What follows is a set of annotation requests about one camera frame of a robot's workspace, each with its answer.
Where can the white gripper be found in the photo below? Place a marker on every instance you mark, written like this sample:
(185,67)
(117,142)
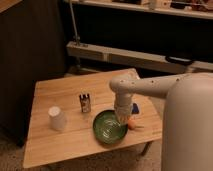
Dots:
(123,111)

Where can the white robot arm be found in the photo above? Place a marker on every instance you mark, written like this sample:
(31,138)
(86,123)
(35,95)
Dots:
(187,133)

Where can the blue small object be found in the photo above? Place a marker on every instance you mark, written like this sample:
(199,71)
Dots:
(135,109)

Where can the orange round toy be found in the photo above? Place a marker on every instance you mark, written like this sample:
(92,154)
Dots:
(132,125)

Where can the green plate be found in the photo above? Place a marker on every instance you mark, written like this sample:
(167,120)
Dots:
(107,129)

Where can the grey metal beam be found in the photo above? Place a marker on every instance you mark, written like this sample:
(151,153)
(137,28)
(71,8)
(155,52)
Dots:
(133,58)

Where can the wooden folding table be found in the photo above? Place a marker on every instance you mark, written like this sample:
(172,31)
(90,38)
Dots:
(45,146)

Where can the metal pole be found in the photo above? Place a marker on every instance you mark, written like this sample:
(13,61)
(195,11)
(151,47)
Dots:
(76,35)

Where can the wooden shelf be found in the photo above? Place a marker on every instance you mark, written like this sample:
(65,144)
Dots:
(149,6)

